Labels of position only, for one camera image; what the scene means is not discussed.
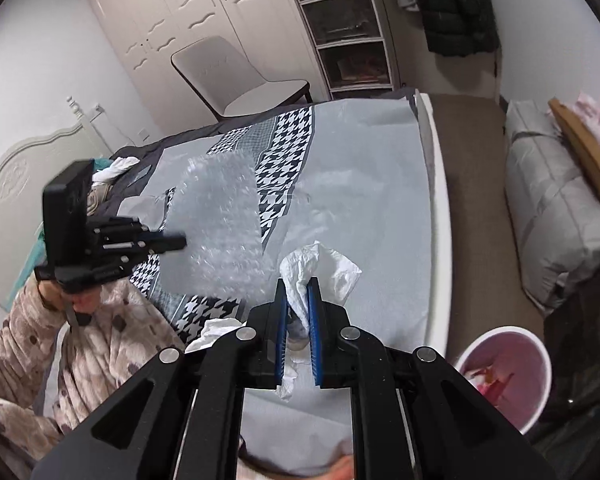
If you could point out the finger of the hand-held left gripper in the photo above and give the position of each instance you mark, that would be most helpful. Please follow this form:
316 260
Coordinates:
125 260
135 234

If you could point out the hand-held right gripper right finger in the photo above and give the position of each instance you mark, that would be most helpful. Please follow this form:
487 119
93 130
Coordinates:
315 345

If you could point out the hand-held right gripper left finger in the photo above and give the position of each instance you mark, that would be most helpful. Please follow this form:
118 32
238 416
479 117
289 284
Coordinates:
281 345

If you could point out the white tissue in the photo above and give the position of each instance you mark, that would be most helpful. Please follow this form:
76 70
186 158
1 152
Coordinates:
340 270
215 330

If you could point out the bubble wrap sheet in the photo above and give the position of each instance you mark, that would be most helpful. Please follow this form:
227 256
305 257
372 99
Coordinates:
220 220

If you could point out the red and gold packet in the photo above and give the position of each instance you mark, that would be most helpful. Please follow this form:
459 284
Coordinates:
492 382

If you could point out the pink waste bin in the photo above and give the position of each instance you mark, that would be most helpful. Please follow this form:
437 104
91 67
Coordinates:
530 360

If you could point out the person's left forearm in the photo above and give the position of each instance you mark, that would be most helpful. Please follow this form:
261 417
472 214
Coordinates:
105 340

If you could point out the person's left hand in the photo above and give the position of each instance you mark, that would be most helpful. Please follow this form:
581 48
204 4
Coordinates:
85 300

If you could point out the white headboard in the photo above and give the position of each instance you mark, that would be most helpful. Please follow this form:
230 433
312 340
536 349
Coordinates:
20 180

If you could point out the white cloth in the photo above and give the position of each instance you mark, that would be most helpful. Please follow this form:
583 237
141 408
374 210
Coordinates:
120 167

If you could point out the teal cloth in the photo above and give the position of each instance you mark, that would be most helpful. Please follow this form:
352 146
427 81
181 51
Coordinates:
100 162

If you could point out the houndstooth bedsheet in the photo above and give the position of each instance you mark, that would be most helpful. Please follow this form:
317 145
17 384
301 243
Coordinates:
280 170

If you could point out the bed with patterned grey cover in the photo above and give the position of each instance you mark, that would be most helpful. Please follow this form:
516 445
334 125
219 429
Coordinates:
370 185

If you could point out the white mattress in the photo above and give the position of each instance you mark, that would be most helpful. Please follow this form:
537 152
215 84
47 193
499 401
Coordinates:
437 210

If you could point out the white chair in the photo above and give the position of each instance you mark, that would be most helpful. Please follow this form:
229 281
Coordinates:
220 70

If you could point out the white wardrobe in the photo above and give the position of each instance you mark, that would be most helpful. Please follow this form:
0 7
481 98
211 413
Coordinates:
180 0

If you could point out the black bag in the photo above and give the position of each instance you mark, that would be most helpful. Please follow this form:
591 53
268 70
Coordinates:
585 340

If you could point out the grey storage bag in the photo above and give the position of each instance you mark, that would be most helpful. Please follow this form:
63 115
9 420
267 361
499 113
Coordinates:
545 200

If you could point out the open shelf unit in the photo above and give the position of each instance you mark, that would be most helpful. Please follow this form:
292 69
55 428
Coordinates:
350 35

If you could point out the cardboard box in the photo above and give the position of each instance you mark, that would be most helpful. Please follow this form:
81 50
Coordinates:
580 145

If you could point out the dark hanging jacket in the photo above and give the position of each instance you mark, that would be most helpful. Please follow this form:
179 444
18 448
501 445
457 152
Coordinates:
455 5

